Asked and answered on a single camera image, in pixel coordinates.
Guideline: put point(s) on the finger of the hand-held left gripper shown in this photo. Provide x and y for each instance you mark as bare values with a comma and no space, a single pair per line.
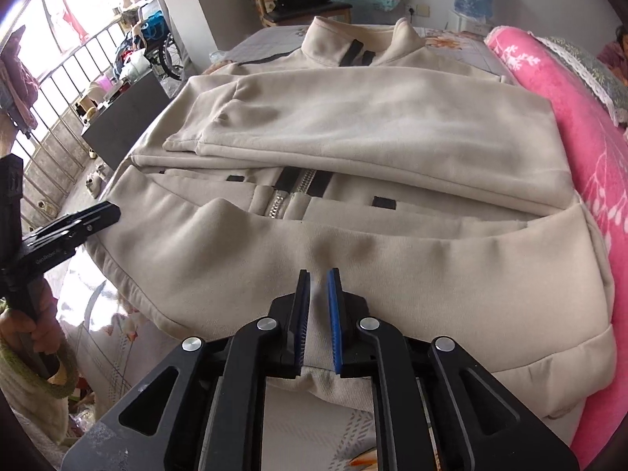
83,223

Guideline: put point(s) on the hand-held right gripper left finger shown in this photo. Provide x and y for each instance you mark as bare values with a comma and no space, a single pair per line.
304,314

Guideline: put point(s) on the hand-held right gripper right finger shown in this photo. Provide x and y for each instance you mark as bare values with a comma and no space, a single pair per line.
336,324

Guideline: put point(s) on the cream zip jacket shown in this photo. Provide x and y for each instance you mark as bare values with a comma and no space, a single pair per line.
368,122

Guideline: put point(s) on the person's left forearm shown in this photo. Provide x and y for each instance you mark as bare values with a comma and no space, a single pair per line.
29,402

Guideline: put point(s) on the person's left hand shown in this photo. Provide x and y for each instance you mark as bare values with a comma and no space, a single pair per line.
46,319

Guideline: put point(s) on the beige shoe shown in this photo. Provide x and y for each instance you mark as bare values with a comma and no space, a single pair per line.
95,181

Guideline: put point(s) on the grey cabinet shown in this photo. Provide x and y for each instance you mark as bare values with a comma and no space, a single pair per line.
127,122

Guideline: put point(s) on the pink hanging garment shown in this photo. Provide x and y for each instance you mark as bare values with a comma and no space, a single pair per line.
22,83

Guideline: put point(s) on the pink plastic container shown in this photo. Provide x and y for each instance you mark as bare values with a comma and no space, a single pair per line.
106,82

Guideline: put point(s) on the metal window railing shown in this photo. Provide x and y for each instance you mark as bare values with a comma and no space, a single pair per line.
81,59

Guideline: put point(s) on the red white hanging garment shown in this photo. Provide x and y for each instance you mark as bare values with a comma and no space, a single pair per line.
73,22

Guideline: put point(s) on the wheelchair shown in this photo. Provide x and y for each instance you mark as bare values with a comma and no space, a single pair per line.
154,27

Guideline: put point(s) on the pink leaf print blanket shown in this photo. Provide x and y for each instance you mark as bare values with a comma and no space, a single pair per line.
588,167

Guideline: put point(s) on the white water dispenser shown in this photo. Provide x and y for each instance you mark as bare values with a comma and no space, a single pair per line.
461,22

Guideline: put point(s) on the floral lace pillow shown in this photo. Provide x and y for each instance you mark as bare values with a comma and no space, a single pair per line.
584,64

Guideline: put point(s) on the white wall outlet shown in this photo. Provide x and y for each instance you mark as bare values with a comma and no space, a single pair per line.
419,10

